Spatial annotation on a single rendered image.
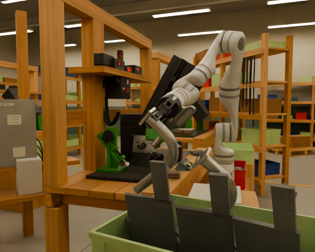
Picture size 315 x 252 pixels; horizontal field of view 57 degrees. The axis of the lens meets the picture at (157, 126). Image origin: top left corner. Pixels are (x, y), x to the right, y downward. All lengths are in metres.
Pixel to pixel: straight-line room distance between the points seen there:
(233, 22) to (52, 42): 9.95
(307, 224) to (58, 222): 1.19
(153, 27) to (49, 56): 10.51
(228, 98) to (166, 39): 10.46
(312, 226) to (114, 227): 0.61
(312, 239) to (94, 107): 1.38
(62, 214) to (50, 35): 0.93
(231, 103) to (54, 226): 1.11
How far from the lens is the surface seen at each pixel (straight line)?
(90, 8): 1.96
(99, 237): 0.85
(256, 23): 11.17
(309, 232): 1.07
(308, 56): 10.98
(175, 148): 0.82
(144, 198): 0.87
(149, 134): 2.00
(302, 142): 9.01
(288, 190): 0.66
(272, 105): 4.61
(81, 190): 1.56
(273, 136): 4.65
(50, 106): 1.60
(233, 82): 1.29
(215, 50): 1.25
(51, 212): 1.70
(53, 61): 1.60
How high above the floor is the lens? 1.31
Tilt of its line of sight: 4 degrees down
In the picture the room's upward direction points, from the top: straight up
